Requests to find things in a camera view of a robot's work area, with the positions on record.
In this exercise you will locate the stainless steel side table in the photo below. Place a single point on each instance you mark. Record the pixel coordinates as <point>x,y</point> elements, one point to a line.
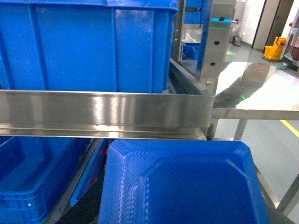
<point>259,105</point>

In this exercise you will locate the blue bin lower left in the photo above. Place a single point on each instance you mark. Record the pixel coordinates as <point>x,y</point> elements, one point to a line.
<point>34,171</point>

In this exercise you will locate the blue block part with knob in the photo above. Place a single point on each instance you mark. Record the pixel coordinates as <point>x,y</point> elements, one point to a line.
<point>181,182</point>

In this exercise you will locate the stainless steel shelf rack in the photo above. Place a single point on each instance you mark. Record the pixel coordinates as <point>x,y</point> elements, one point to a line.
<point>105,115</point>

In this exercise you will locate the yellow mop bucket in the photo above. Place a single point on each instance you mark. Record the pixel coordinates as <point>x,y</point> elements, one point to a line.
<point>274,52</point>

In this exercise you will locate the blue bin upper shelf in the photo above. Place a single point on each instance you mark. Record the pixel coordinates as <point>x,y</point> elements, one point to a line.
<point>86,45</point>

